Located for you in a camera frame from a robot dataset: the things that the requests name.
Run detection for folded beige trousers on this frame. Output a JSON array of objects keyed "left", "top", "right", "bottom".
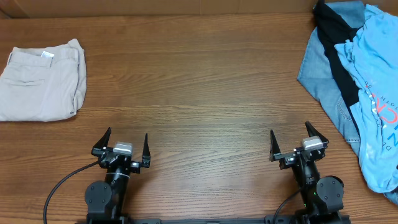
[{"left": 1, "top": 39, "right": 87, "bottom": 122}]

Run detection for blue denim garment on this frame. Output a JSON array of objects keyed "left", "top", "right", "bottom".
[{"left": 297, "top": 1, "right": 397, "bottom": 202}]

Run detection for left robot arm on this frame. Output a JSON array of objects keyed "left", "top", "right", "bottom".
[{"left": 85, "top": 128, "right": 150, "bottom": 224}]

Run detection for black garment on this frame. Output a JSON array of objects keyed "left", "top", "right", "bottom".
[{"left": 312, "top": 0, "right": 362, "bottom": 135}]

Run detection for light blue printed t-shirt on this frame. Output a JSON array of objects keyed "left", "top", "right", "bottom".
[{"left": 335, "top": 5, "right": 397, "bottom": 193}]

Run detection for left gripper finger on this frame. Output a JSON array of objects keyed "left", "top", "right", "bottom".
[
  {"left": 93, "top": 127, "right": 111, "bottom": 149},
  {"left": 142, "top": 133, "right": 150, "bottom": 159}
]

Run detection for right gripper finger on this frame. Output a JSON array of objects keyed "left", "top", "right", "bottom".
[
  {"left": 270, "top": 130, "right": 280, "bottom": 156},
  {"left": 305, "top": 121, "right": 328, "bottom": 143}
]

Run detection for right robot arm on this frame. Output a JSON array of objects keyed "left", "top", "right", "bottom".
[{"left": 264, "top": 121, "right": 351, "bottom": 224}]

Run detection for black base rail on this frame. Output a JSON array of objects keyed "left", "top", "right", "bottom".
[{"left": 76, "top": 213, "right": 351, "bottom": 224}]

